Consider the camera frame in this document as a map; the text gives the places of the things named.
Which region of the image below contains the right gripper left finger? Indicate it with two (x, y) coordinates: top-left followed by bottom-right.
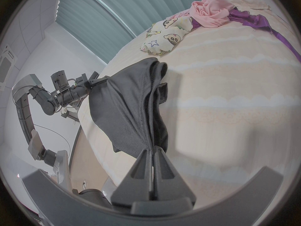
(111, 148), (153, 208)

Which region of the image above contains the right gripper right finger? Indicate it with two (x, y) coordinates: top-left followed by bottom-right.
(153, 147), (197, 207)

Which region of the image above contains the black T-shirt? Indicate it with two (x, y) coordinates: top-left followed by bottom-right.
(88, 57), (170, 159)

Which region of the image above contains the bed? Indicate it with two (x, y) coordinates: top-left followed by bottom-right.
(69, 0), (301, 209)

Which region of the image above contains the blue-green curtain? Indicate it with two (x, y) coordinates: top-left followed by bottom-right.
(56, 0), (137, 64)
(81, 0), (224, 36)

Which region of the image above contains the white ceiling air conditioner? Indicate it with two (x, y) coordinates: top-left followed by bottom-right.
(0, 45), (17, 84)

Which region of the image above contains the white printed pyjama top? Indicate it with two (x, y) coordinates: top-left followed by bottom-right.
(140, 17), (194, 55)

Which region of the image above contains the pink garment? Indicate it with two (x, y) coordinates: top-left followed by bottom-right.
(169, 0), (235, 28)

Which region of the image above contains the purple garment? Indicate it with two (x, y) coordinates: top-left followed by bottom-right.
(192, 7), (301, 63)

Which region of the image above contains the cream pillow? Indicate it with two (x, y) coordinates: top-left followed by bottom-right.
(205, 0), (271, 10)

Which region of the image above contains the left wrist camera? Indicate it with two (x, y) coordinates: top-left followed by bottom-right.
(75, 73), (87, 85)

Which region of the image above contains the black cable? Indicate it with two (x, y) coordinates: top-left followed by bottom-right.
(33, 124), (71, 153)

